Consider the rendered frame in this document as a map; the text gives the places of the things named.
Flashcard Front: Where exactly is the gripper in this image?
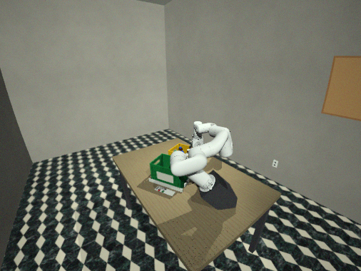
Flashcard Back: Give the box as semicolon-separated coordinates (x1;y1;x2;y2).
189;137;203;149

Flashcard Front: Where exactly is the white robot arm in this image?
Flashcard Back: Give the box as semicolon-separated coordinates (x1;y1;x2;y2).
170;121;233;192

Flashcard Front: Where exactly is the yellow plastic crate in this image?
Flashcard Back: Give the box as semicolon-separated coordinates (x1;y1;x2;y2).
168;143;190;155

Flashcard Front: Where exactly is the white paper pick list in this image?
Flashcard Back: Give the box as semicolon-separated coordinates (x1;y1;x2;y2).
155;186;175;196

